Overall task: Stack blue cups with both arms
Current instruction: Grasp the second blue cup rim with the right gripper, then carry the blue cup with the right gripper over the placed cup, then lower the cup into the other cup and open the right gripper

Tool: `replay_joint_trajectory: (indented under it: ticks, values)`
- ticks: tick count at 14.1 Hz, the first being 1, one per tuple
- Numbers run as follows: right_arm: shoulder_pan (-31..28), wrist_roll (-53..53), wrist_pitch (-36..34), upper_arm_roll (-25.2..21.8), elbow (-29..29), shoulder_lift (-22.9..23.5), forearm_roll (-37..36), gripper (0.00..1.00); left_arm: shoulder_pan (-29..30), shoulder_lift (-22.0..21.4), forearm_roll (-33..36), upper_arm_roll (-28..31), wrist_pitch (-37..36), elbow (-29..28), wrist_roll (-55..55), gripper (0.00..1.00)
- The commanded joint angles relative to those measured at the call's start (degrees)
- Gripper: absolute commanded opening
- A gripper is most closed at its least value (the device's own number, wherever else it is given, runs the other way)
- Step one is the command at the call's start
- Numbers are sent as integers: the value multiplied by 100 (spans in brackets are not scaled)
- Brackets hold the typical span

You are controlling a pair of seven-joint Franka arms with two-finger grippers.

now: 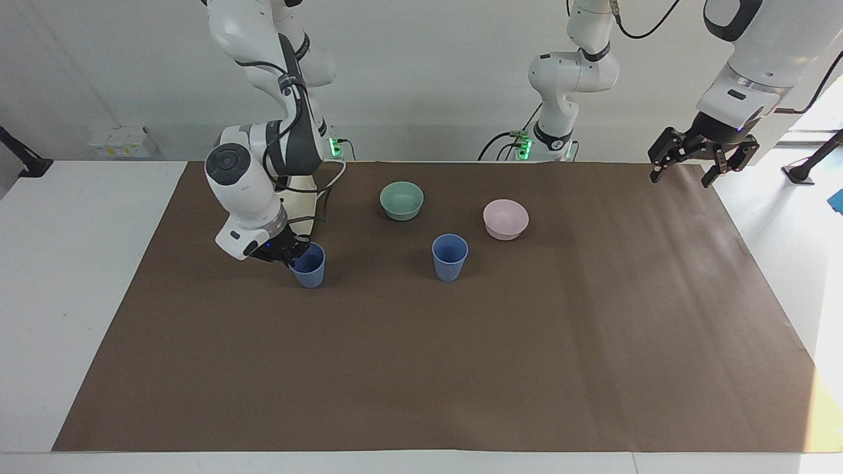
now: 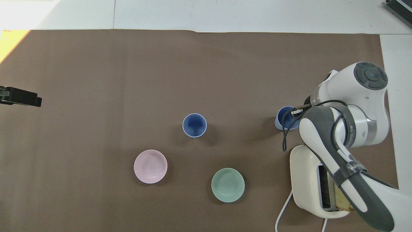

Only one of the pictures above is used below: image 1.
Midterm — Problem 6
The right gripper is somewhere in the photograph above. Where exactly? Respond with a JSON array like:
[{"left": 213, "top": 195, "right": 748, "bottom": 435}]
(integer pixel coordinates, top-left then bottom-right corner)
[{"left": 252, "top": 223, "right": 310, "bottom": 267}]

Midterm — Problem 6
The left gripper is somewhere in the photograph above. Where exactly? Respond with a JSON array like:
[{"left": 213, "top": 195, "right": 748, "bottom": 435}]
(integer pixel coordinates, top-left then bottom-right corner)
[{"left": 647, "top": 111, "right": 760, "bottom": 189}]

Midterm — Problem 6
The blue cup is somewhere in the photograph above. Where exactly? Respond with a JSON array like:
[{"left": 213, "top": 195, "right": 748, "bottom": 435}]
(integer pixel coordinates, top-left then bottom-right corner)
[
  {"left": 289, "top": 242, "right": 327, "bottom": 290},
  {"left": 431, "top": 233, "right": 470, "bottom": 282}
]

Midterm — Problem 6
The black stand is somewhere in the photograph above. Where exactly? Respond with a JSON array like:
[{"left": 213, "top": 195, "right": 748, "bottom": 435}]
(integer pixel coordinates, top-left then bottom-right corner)
[
  {"left": 781, "top": 129, "right": 843, "bottom": 186},
  {"left": 0, "top": 125, "right": 54, "bottom": 179}
]

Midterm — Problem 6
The green bowl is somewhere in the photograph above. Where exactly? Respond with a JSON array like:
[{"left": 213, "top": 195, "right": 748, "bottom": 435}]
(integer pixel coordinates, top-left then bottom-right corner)
[{"left": 379, "top": 181, "right": 425, "bottom": 222}]

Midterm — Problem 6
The pink bowl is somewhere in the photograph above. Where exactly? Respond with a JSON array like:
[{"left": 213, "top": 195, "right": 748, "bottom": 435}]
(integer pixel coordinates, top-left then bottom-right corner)
[{"left": 482, "top": 199, "right": 530, "bottom": 242}]

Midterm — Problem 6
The grey cable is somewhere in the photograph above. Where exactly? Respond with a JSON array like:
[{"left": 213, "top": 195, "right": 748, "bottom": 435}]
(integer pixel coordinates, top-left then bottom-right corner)
[{"left": 275, "top": 160, "right": 348, "bottom": 199}]

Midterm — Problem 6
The black cable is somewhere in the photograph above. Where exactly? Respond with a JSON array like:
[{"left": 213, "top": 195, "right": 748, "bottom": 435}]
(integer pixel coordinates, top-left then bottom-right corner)
[
  {"left": 614, "top": 0, "right": 683, "bottom": 40},
  {"left": 478, "top": 102, "right": 544, "bottom": 163},
  {"left": 773, "top": 50, "right": 843, "bottom": 115},
  {"left": 233, "top": 58, "right": 312, "bottom": 193}
]

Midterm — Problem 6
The white wall socket strip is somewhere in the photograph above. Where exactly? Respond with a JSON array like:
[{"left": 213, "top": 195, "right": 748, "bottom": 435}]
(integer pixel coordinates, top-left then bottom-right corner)
[{"left": 88, "top": 125, "right": 159, "bottom": 159}]

